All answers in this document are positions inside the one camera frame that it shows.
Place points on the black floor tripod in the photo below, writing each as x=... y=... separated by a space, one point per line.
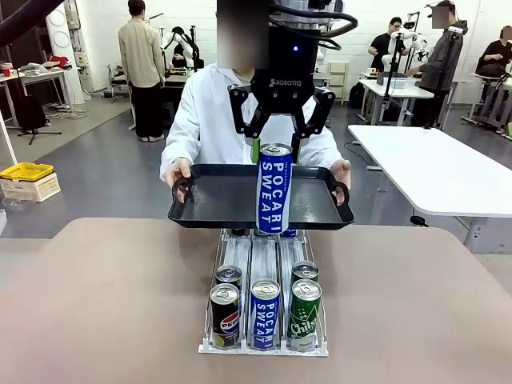
x=36 y=135

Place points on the clear plastic bowl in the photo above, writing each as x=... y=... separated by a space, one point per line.
x=16 y=204

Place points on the large white table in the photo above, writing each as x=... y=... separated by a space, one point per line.
x=432 y=168

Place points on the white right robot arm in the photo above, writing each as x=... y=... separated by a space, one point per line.
x=298 y=15

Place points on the man in beige shirt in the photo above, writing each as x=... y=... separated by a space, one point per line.
x=140 y=52

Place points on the red cloth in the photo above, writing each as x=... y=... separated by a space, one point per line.
x=58 y=61

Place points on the person in black shirt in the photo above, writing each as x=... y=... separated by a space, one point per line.
x=382 y=44

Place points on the black serving tray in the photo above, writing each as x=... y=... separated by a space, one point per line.
x=224 y=200

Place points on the seated person in black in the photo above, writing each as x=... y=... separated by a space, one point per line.
x=496 y=56

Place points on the person's left hand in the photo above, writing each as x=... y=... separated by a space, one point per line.
x=343 y=172

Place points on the black equipment bag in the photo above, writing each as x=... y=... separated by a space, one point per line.
x=30 y=114

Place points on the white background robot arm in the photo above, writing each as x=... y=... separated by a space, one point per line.
x=323 y=56
x=416 y=40
x=182 y=40

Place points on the thin black tripod pole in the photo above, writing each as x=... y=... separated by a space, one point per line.
x=391 y=76

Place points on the person in white hoodie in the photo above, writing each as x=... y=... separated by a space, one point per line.
x=208 y=120

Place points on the red cup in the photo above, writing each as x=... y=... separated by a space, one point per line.
x=6 y=71

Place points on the white can dispenser rack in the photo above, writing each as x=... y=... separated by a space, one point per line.
x=264 y=256

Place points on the person in grey jacket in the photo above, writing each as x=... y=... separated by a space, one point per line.
x=430 y=64

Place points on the white plastic crate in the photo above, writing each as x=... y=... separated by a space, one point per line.
x=36 y=190

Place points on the person's right forearm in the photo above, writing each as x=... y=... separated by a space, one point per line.
x=170 y=156

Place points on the blue Pocari Sweat can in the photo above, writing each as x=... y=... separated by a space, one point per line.
x=265 y=316
x=274 y=192
x=289 y=233

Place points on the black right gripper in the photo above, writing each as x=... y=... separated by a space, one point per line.
x=286 y=86

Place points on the white plastic bin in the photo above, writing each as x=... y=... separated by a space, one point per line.
x=400 y=83

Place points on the person's right hand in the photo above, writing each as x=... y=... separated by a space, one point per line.
x=178 y=170

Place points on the white drawer unit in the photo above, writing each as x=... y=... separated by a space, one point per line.
x=338 y=80

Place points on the green Chilsung cider can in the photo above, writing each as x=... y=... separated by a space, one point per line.
x=305 y=271
x=304 y=316

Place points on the white background table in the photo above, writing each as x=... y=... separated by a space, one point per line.
x=490 y=79
x=412 y=93
x=44 y=73

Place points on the yellow plastic crate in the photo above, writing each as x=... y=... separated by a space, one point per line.
x=26 y=171

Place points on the black Pepsi can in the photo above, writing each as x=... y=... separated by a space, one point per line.
x=225 y=320
x=229 y=276

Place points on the person's left forearm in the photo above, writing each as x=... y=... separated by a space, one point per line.
x=330 y=148

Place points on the black backpack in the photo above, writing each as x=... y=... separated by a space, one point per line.
x=357 y=96

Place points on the white frame leg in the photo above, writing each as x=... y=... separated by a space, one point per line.
x=8 y=140

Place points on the white standing air conditioner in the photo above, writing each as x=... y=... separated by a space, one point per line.
x=60 y=40

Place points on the black round floor device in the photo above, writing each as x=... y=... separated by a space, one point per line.
x=418 y=221

